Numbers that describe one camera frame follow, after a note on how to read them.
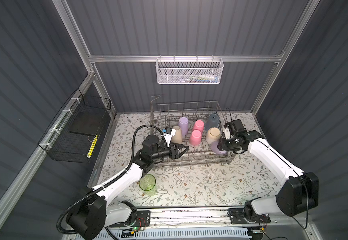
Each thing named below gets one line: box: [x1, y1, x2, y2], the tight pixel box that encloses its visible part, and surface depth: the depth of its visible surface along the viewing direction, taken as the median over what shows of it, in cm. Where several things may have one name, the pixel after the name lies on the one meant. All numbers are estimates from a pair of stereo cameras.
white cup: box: [206, 127, 221, 144], surface depth 93 cm
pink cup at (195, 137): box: [189, 129, 202, 146], surface depth 93 cm
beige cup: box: [171, 125, 182, 144], surface depth 96 cm
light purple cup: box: [178, 116, 189, 137], surface depth 96 cm
